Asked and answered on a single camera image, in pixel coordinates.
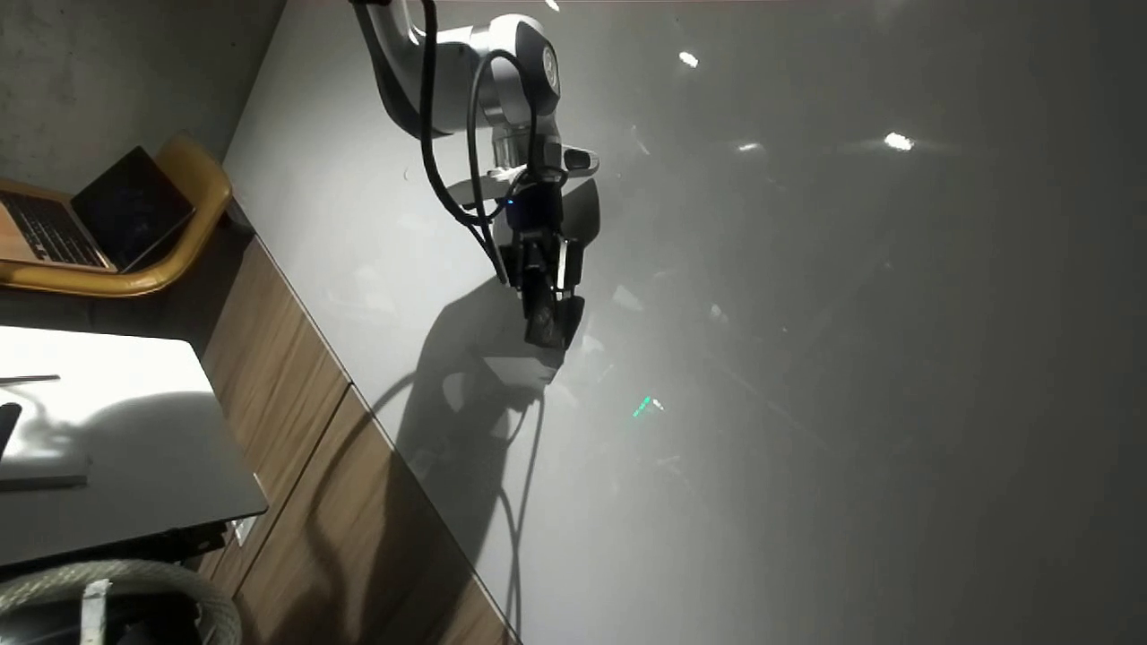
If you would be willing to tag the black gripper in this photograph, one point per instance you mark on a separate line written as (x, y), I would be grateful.
(548, 237)

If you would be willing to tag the wooden curved chair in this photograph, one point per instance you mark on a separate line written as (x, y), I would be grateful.
(200, 175)

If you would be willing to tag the small white side table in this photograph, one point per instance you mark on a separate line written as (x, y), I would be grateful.
(121, 448)

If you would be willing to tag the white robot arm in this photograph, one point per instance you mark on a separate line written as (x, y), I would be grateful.
(482, 104)

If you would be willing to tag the black whiteboard duster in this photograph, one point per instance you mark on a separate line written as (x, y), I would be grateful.
(552, 323)

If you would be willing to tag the open laptop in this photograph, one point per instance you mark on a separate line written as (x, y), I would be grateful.
(108, 228)

